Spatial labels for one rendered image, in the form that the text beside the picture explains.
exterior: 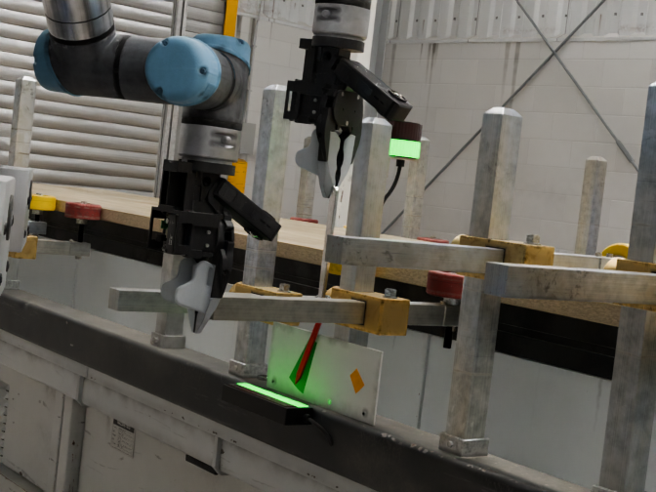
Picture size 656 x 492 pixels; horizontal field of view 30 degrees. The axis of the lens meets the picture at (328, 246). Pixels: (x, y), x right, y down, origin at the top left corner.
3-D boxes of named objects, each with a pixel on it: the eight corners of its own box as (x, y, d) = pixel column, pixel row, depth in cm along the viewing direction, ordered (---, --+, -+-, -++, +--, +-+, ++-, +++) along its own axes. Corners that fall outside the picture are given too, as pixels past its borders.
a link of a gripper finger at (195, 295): (162, 331, 150) (172, 257, 150) (204, 333, 154) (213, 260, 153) (175, 336, 147) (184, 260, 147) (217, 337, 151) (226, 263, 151)
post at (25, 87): (1, 292, 271) (22, 75, 268) (-5, 290, 273) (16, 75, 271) (16, 293, 273) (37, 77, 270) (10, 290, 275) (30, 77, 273)
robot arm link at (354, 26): (381, 13, 165) (348, 3, 158) (376, 47, 165) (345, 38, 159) (334, 11, 169) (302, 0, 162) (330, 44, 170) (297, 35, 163)
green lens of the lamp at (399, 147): (394, 154, 170) (396, 139, 170) (368, 152, 175) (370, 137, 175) (428, 159, 173) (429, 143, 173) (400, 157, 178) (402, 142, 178)
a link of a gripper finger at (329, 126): (328, 161, 165) (337, 98, 165) (340, 163, 164) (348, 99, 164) (309, 159, 161) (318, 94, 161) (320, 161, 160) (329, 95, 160)
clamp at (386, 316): (378, 336, 164) (382, 298, 164) (318, 319, 175) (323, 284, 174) (410, 336, 167) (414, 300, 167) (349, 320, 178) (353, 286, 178)
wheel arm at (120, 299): (117, 317, 172) (120, 287, 172) (105, 313, 175) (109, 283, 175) (359, 323, 198) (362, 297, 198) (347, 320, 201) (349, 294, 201)
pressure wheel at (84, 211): (69, 249, 283) (74, 199, 282) (102, 253, 281) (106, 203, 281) (55, 250, 275) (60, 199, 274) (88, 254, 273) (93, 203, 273)
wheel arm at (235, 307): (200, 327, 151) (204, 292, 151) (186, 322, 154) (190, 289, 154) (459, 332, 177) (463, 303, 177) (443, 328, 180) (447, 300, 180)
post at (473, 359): (457, 495, 151) (503, 106, 148) (438, 487, 154) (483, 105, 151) (477, 493, 153) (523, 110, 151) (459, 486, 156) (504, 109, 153)
